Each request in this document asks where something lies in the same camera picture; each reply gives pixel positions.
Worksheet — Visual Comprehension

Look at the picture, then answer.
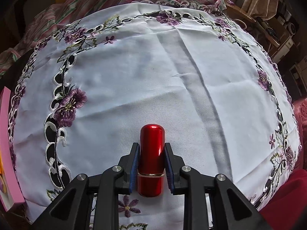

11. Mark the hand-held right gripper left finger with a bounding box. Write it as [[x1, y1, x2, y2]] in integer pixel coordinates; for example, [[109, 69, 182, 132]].
[[31, 142, 141, 230]]

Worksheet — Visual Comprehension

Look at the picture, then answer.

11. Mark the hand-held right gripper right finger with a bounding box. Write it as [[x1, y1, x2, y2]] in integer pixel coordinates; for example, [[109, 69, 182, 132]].
[[164, 142, 269, 230]]

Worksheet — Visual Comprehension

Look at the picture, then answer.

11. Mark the red lipstick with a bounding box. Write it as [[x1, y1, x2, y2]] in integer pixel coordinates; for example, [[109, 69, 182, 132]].
[[137, 124, 166, 197]]

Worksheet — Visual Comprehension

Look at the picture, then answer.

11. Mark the white tray with pink rim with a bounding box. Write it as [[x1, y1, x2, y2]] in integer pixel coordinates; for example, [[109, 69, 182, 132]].
[[0, 86, 26, 212]]

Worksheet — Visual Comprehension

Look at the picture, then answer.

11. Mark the white embroidered tablecloth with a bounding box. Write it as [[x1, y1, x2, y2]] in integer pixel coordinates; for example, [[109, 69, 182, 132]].
[[8, 1, 303, 230]]

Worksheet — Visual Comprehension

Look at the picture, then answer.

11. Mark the small wooden table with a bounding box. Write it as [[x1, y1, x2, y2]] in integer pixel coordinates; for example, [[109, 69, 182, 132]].
[[225, 0, 281, 48]]

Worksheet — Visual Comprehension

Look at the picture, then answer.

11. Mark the black stereo set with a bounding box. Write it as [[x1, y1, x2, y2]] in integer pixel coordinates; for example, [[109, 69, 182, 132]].
[[276, 0, 303, 41]]

